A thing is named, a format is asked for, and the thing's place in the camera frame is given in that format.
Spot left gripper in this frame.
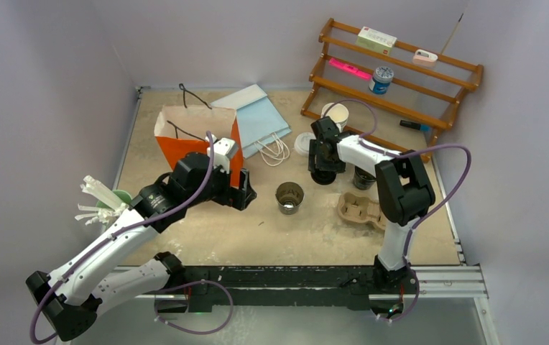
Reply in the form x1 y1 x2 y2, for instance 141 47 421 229
185 159 255 210

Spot black cup lid front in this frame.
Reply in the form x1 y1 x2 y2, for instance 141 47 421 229
310 170 337 185

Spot black paper cup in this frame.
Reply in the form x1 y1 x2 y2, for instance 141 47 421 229
352 167 376 190
275 182 305 215

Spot orange paper bag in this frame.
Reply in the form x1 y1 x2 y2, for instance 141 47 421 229
154 83 244 187

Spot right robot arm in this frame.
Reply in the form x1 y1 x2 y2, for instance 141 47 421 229
308 116 435 293

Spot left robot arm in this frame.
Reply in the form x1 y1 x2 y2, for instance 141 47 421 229
26 152 257 344

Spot white cup lid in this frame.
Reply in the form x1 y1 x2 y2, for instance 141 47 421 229
294 132 315 157

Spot stacked white paper cups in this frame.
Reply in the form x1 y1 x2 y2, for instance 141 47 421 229
320 102 349 132

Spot light blue paper bag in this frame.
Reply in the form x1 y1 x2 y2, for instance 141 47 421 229
211 84 292 167

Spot blue white round tin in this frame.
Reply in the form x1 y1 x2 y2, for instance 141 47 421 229
369 66 395 95

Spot pink highlighter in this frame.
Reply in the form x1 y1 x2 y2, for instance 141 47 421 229
328 57 372 81

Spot wooden shelf rack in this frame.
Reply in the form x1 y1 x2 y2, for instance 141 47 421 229
300 18 484 150

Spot black blue marker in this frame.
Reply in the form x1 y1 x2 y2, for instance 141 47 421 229
399 120 430 132

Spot green straw holder cup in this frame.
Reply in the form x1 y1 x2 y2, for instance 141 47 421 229
96 190 132 208

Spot white green box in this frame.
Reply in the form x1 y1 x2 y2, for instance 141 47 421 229
355 27 397 55

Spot pink white tape dispenser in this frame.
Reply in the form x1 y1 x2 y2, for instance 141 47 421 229
412 49 438 68

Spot thin wooden stick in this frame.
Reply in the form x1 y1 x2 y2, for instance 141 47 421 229
439 12 464 55

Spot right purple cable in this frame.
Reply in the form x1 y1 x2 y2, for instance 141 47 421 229
322 98 473 325

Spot purple cable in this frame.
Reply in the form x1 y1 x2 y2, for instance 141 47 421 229
29 131 235 345
322 98 473 325

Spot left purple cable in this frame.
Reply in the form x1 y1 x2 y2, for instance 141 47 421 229
29 131 235 345

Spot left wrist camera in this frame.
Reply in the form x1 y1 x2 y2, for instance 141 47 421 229
207 134 239 174

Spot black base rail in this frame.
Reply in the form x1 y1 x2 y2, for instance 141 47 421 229
154 252 420 318

